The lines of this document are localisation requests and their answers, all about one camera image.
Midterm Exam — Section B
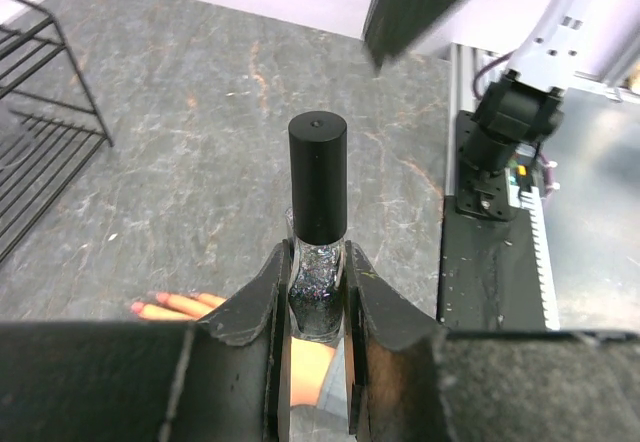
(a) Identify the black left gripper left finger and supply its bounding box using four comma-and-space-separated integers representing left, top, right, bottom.
1, 243, 291, 441

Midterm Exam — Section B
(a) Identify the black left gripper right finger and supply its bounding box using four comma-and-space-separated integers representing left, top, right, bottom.
344, 243, 639, 441

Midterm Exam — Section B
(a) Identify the glitter nail polish bottle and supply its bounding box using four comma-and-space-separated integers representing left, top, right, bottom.
285, 208, 345, 344

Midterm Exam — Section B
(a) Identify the black nail polish cap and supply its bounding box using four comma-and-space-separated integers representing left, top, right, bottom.
288, 111, 348, 246

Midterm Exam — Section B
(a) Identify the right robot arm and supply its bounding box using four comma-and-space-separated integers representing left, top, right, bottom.
363, 0, 592, 174

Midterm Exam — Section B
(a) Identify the grey sleeved forearm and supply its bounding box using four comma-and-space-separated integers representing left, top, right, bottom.
290, 339, 352, 441

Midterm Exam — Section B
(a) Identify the person's left hand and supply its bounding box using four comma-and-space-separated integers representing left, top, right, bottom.
131, 292, 226, 320

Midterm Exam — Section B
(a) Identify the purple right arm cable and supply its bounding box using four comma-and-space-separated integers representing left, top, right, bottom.
472, 49, 516, 101

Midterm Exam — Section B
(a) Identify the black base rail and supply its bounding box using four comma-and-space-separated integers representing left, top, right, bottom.
437, 111, 547, 331

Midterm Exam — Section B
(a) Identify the white slotted cable duct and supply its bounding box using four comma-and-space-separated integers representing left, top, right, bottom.
509, 184, 560, 331

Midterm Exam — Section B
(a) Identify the black wire dish rack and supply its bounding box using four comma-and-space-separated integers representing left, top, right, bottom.
1, 0, 113, 259

